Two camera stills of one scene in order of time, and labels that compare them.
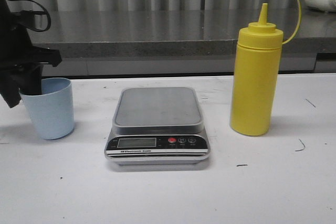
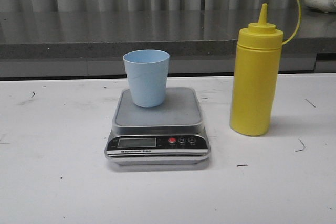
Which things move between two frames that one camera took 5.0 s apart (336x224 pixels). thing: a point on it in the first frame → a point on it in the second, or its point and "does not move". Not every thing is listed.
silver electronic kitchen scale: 157,126 does not move
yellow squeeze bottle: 256,66 does not move
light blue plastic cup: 52,112 → 147,71
